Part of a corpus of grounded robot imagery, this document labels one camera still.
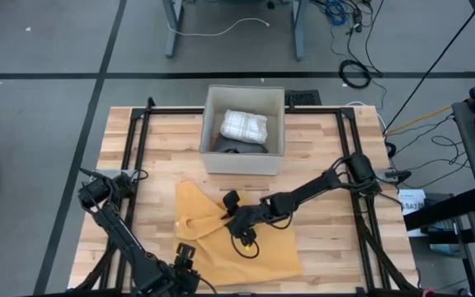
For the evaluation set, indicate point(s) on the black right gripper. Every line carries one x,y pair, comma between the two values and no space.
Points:
245,220

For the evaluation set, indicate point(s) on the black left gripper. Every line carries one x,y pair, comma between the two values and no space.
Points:
184,280

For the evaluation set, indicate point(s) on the yellow towel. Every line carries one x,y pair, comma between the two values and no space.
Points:
229,255

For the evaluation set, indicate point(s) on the beige fabric box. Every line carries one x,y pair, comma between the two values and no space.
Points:
241,163

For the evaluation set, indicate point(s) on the grey towel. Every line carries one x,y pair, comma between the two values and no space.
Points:
237,146

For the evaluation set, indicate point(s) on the white checked towel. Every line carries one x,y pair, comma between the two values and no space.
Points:
243,125

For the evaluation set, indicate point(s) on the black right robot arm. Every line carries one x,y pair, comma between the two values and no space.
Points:
324,185

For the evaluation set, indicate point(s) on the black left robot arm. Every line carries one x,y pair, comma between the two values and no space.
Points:
118,231

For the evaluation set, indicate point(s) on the yellow tag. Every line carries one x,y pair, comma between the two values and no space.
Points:
247,248

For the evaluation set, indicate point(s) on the black perforated floor panel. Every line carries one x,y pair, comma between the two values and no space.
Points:
303,98

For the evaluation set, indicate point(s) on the white paper sheet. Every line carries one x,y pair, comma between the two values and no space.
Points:
411,202

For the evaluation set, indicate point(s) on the thin black pole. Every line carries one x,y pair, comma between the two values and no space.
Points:
428,74

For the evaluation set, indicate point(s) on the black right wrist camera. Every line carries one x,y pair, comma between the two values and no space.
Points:
231,200

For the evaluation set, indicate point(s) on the grey metal base plate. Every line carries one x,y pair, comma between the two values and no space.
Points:
114,172
386,175

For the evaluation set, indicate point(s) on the black aluminium table frame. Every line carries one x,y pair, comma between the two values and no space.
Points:
171,110

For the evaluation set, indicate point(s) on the grey desk leg frame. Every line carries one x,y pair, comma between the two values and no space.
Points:
172,29

